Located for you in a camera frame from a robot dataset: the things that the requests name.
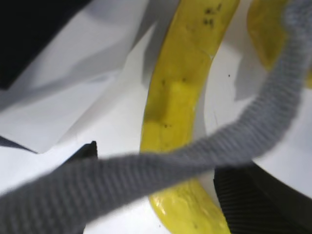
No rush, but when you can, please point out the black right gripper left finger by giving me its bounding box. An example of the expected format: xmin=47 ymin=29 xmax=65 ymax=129
xmin=65 ymin=141 xmax=98 ymax=164

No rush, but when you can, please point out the yellow pear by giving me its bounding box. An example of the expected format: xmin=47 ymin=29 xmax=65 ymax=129
xmin=247 ymin=0 xmax=312 ymax=88

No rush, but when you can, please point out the yellow banana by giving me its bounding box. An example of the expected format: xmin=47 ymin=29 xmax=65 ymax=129
xmin=140 ymin=0 xmax=239 ymax=234

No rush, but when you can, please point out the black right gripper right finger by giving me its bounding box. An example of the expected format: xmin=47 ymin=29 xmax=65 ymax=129
xmin=214 ymin=164 xmax=312 ymax=234

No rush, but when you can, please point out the navy blue lunch bag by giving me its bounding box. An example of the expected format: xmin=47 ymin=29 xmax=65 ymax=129
xmin=0 ymin=0 xmax=312 ymax=234

